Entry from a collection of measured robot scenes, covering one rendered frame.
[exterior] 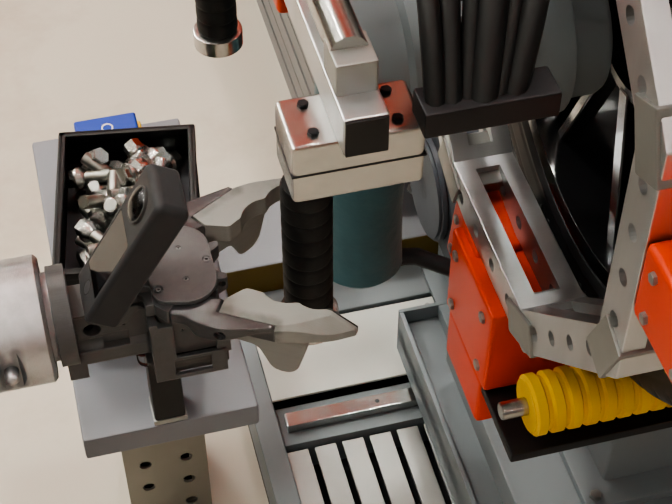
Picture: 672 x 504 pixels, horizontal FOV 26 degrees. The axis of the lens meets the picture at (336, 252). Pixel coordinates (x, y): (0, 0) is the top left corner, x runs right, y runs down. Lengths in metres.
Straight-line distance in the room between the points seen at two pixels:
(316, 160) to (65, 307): 0.20
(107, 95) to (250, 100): 0.24
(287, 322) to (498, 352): 0.43
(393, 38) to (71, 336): 0.32
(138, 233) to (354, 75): 0.17
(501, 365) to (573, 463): 0.29
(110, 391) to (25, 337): 0.46
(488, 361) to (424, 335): 0.49
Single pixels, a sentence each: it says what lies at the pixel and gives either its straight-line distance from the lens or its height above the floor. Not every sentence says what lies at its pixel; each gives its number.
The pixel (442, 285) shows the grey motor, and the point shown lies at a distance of 2.00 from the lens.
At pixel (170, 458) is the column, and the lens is 1.79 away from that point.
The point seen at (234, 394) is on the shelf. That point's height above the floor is 0.45.
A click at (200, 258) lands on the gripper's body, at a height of 0.84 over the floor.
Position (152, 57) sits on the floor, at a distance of 2.50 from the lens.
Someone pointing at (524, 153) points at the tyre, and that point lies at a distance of 1.45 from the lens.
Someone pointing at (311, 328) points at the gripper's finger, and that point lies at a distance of 0.97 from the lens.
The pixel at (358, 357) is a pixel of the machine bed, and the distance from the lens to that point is 1.92.
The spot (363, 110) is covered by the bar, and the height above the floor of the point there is 0.98.
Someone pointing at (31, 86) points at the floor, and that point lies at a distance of 2.48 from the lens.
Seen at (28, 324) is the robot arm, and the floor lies 0.84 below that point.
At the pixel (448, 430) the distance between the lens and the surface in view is 1.75.
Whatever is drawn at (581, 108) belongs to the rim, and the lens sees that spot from 1.35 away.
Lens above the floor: 1.58
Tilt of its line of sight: 47 degrees down
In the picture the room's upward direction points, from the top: straight up
